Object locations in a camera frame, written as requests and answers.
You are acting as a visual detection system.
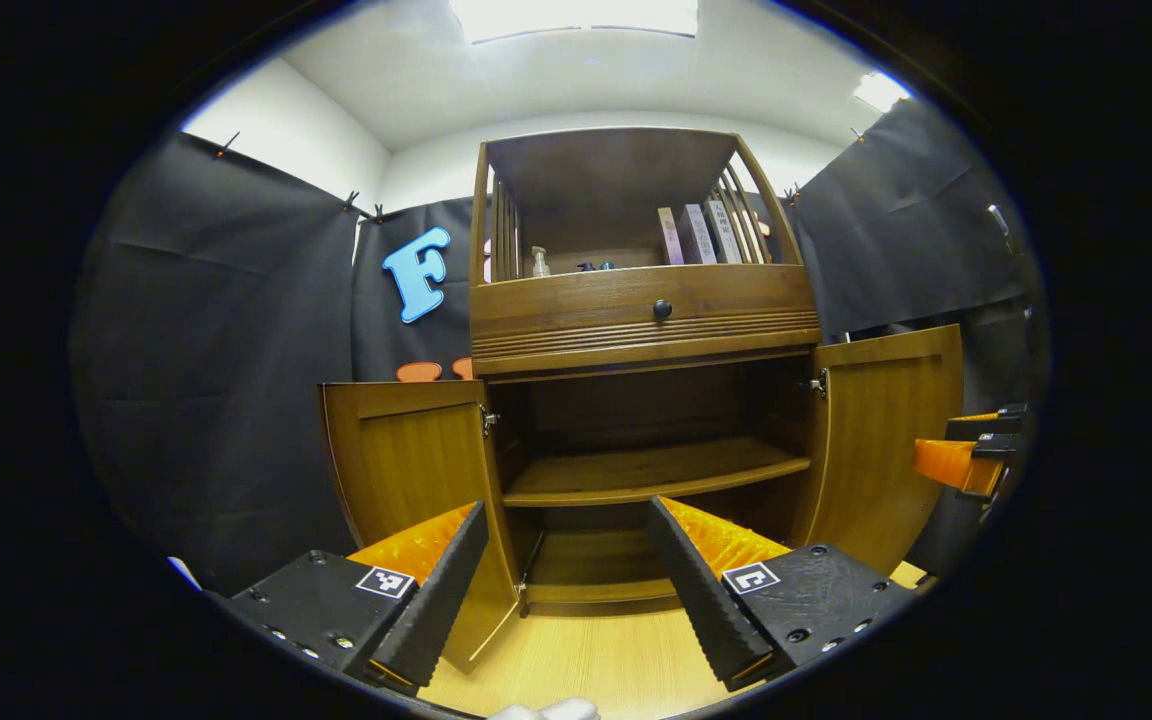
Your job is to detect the ceiling light panel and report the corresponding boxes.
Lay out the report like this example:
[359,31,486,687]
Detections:
[854,72,913,114]

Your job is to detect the black backdrop cloth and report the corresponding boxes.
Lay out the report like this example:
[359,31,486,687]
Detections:
[71,97,1049,596]

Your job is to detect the wooden cabinet door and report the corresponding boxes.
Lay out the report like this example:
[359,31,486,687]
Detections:
[794,324,965,576]
[319,380,527,673]

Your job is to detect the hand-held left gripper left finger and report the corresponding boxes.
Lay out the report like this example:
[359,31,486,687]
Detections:
[181,500,490,698]

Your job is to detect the wooden cabinet shelf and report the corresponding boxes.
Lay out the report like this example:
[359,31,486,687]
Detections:
[503,437,812,508]

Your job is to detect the grey book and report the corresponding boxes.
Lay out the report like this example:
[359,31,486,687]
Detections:
[678,204,719,265]

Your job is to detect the white book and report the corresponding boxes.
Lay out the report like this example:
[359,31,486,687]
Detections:
[704,200,745,265]

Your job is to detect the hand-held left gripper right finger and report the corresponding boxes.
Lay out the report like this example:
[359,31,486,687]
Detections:
[646,495,922,693]

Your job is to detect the wooden double-door shoe cabinet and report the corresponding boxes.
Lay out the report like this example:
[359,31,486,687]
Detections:
[319,127,965,673]

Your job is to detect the wooden cabinet drawer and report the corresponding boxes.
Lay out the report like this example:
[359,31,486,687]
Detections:
[469,263,823,379]

